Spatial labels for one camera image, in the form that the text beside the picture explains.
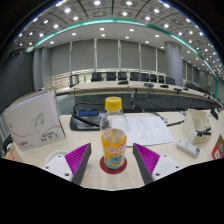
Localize flat round red coaster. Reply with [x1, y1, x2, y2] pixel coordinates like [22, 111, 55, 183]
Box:
[99, 155, 128, 175]

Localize white cardboard paper box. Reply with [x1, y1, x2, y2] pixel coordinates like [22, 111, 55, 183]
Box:
[2, 88, 67, 152]

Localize yellow-capped clear drink bottle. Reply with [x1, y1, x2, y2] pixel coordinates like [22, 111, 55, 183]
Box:
[99, 96, 129, 170]

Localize red and white card box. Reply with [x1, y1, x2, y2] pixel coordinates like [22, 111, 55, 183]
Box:
[211, 133, 224, 161]

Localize group of ceiling lights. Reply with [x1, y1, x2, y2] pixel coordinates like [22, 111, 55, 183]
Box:
[13, 0, 224, 76]

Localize white open paper box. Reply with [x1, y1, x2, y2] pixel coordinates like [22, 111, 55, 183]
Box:
[181, 108, 213, 145]

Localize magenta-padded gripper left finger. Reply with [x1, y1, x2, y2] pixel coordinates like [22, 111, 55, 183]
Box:
[42, 142, 93, 186]

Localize white power strip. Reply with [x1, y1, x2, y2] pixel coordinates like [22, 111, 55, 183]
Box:
[176, 138, 201, 158]

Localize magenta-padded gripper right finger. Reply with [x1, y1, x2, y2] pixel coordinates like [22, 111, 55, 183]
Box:
[132, 143, 183, 186]

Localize row of black office chairs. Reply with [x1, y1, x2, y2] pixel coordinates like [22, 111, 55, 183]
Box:
[68, 70, 201, 91]

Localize printed white paper sheet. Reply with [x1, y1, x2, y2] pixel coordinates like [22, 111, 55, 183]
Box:
[124, 114, 175, 147]

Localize black desk console unit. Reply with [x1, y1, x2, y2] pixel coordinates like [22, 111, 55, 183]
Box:
[69, 108, 107, 132]

